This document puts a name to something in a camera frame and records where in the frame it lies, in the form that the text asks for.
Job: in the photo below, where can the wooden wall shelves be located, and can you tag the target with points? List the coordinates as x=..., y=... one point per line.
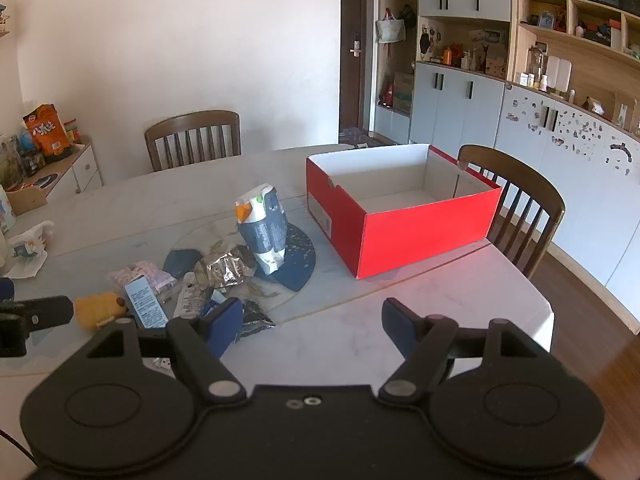
x=575, y=55

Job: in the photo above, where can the red cardboard box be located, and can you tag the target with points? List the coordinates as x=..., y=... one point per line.
x=415, y=240

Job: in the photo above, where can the white marble desktop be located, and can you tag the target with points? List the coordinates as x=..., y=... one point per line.
x=350, y=320

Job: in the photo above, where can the brown cardboard box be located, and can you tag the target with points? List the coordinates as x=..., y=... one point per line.
x=402, y=92

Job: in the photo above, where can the brown wooden chair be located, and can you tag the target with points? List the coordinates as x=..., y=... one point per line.
x=530, y=180
x=190, y=121

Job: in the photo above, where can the light blue carton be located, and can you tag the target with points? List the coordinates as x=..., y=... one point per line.
x=147, y=305

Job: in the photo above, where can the yellow plush toy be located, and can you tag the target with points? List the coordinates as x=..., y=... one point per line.
x=97, y=310

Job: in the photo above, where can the white jar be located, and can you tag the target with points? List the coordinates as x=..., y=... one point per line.
x=5, y=210

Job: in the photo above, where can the crumpled white plastic bag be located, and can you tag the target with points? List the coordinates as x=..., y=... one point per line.
x=30, y=250

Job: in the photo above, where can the grey hanging handbag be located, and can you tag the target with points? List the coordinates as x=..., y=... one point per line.
x=390, y=30

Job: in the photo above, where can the grey lower cabinets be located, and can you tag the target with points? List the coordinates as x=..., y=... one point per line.
x=455, y=105

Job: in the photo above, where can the pink printed packet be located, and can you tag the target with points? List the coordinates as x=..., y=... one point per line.
x=145, y=272

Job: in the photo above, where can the white printed pouch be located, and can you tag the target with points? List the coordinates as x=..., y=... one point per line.
x=189, y=300

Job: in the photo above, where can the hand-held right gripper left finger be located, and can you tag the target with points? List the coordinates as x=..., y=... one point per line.
x=224, y=327

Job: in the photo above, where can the silver foil packet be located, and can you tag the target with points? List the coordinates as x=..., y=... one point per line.
x=225, y=267

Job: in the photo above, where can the white cabinets with stickers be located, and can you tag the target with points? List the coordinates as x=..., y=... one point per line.
x=565, y=170

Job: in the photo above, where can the orange snack bag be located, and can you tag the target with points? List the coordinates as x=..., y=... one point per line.
x=47, y=132

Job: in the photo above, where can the blue and white snack bag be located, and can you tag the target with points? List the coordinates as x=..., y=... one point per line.
x=265, y=235

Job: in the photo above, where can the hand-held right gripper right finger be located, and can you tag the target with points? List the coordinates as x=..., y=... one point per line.
x=397, y=325

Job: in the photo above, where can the red and green can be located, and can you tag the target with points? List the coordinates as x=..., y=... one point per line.
x=72, y=130

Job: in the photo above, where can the white sideboard cabinet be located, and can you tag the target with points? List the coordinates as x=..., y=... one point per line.
x=82, y=170

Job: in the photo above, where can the dark snack packet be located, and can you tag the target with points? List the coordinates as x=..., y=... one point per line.
x=255, y=320

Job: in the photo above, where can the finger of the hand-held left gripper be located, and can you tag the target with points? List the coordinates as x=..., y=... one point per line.
x=5, y=289
x=47, y=312

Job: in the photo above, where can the small wooden wall shelf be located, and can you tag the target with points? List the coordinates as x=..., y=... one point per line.
x=3, y=22

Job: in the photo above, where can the dark brown door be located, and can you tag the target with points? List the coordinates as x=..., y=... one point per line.
x=356, y=10

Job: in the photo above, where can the patterned red rug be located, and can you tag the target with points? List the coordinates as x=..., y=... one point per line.
x=355, y=136

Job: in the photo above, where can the small wooden box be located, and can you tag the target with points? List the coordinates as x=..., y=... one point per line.
x=27, y=201

